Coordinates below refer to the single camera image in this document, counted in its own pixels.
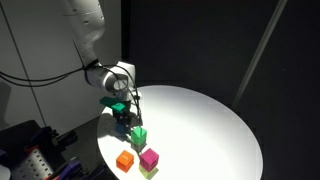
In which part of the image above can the green block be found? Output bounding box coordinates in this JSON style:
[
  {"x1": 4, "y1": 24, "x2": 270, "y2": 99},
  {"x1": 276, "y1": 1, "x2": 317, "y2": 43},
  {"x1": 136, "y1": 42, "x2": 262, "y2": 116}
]
[{"x1": 131, "y1": 127, "x2": 147, "y2": 145}]

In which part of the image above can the white round table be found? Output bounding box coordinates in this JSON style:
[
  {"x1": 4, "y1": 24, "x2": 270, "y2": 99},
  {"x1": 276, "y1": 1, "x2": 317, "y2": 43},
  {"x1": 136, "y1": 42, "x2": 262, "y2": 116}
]
[{"x1": 97, "y1": 85, "x2": 263, "y2": 180}]

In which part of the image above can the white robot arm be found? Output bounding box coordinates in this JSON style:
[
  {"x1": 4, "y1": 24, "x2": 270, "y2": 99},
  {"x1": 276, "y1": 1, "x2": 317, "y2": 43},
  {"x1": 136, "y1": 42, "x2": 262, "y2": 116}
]
[{"x1": 62, "y1": 0, "x2": 143, "y2": 130}]

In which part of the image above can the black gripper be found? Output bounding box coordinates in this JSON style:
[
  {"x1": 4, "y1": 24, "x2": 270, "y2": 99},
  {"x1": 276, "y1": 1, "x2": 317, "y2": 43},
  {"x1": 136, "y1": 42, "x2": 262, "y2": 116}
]
[{"x1": 112, "y1": 110, "x2": 131, "y2": 130}]

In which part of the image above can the yellow-green block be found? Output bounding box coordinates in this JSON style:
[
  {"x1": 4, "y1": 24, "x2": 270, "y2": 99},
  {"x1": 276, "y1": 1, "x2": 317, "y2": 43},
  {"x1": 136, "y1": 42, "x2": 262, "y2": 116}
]
[{"x1": 139, "y1": 165, "x2": 158, "y2": 179}]

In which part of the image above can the magenta block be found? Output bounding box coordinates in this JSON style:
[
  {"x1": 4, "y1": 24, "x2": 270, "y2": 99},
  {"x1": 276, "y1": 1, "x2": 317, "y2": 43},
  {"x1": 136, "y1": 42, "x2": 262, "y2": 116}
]
[{"x1": 140, "y1": 148, "x2": 159, "y2": 172}]

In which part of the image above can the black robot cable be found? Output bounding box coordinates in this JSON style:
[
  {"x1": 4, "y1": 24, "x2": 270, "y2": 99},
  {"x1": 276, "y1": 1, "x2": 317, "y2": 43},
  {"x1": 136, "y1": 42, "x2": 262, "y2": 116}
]
[{"x1": 0, "y1": 63, "x2": 144, "y2": 126}]

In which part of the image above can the purple clamp orange tip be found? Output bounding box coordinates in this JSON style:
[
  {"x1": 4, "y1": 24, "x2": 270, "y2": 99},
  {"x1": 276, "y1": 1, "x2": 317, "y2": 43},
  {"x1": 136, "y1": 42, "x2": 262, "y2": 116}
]
[{"x1": 47, "y1": 159, "x2": 82, "y2": 180}]

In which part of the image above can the orange block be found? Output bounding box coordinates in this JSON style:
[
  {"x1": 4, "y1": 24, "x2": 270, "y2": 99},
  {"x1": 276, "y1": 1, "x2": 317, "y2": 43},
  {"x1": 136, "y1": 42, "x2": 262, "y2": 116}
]
[{"x1": 116, "y1": 150, "x2": 134, "y2": 172}]

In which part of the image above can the purple clamp red tip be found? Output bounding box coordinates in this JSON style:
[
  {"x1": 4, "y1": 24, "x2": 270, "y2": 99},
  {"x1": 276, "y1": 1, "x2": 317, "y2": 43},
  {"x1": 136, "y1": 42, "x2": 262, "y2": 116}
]
[{"x1": 0, "y1": 126, "x2": 78, "y2": 159}]

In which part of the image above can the blue block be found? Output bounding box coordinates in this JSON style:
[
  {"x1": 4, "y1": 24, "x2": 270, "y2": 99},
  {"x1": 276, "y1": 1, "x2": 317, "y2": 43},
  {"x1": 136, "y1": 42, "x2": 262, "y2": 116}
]
[{"x1": 116, "y1": 123, "x2": 128, "y2": 134}]

